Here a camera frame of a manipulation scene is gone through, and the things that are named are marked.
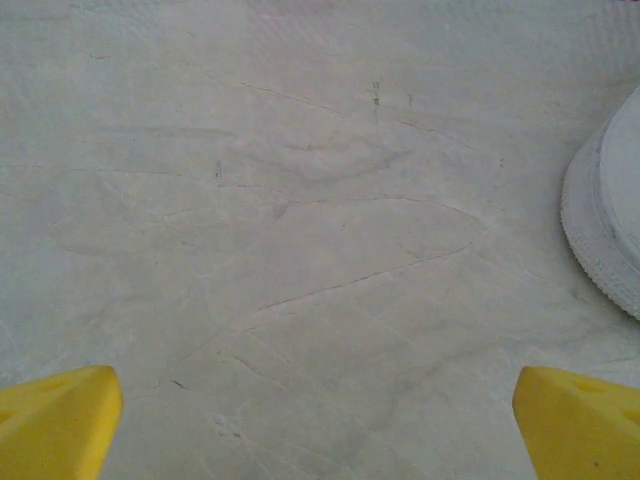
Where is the white leather sneaker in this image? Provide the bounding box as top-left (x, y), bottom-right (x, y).
top-left (559, 84), bottom-right (640, 322)

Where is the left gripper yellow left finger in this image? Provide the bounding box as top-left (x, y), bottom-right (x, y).
top-left (0, 364), bottom-right (124, 480)

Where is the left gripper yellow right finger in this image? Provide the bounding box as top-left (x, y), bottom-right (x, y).
top-left (513, 365), bottom-right (640, 480)

